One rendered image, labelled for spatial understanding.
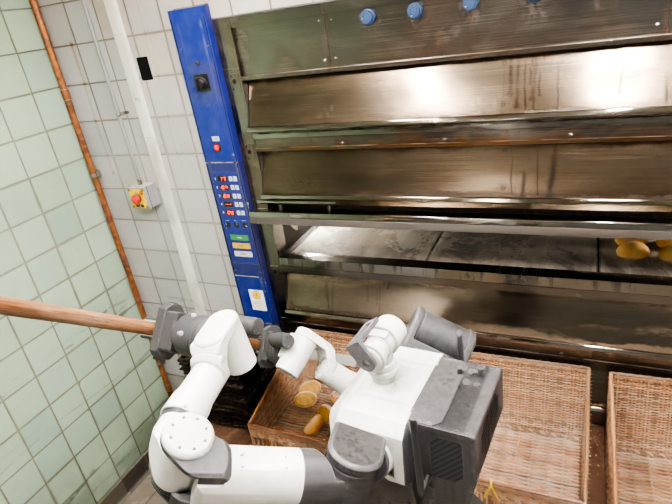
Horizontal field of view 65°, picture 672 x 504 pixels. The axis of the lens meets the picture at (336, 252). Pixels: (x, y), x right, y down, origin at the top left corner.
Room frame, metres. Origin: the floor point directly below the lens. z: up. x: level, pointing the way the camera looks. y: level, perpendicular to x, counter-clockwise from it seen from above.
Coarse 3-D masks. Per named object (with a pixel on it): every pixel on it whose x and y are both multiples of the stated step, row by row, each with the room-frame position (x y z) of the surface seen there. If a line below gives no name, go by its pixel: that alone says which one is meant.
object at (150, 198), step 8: (136, 184) 2.24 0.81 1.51; (144, 184) 2.22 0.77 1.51; (152, 184) 2.22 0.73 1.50; (128, 192) 2.22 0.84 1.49; (136, 192) 2.19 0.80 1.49; (144, 192) 2.18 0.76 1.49; (152, 192) 2.21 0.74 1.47; (144, 200) 2.18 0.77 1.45; (152, 200) 2.20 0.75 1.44; (136, 208) 2.21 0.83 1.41; (144, 208) 2.19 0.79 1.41
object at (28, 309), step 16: (0, 304) 0.76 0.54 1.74; (16, 304) 0.78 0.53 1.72; (32, 304) 0.80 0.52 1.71; (48, 304) 0.83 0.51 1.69; (48, 320) 0.82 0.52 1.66; (64, 320) 0.84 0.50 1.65; (80, 320) 0.86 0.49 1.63; (96, 320) 0.88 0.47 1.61; (112, 320) 0.91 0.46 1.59; (128, 320) 0.94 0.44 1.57; (144, 320) 0.98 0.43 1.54
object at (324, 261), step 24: (288, 264) 1.96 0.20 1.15; (312, 264) 1.91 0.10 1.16; (336, 264) 1.86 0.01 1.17; (360, 264) 1.81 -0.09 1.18; (384, 264) 1.77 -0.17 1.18; (408, 264) 1.74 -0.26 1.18; (432, 264) 1.71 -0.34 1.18; (456, 264) 1.68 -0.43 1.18; (480, 264) 1.66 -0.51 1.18; (576, 288) 1.46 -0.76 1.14; (600, 288) 1.43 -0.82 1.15; (624, 288) 1.40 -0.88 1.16; (648, 288) 1.37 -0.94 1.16
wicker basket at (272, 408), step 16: (320, 336) 1.88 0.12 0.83; (336, 336) 1.85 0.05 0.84; (352, 336) 1.82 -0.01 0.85; (304, 368) 1.89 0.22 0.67; (352, 368) 1.79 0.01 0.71; (272, 384) 1.69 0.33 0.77; (288, 384) 1.79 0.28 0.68; (272, 400) 1.67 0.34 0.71; (288, 400) 1.76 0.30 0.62; (256, 416) 1.56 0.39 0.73; (272, 416) 1.65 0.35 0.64; (288, 416) 1.70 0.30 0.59; (304, 416) 1.69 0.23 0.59; (256, 432) 1.51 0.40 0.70; (272, 432) 1.48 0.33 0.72; (288, 432) 1.45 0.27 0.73; (320, 432) 1.58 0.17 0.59; (320, 448) 1.39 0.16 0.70
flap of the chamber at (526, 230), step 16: (288, 208) 1.98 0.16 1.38; (304, 208) 1.96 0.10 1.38; (288, 224) 1.77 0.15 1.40; (304, 224) 1.74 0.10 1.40; (320, 224) 1.71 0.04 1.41; (336, 224) 1.68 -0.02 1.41; (352, 224) 1.65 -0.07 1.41; (368, 224) 1.63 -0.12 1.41; (384, 224) 1.60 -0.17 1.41; (400, 224) 1.58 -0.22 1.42; (416, 224) 1.55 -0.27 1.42; (432, 224) 1.53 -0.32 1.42; (448, 224) 1.51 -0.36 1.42; (464, 224) 1.48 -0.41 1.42
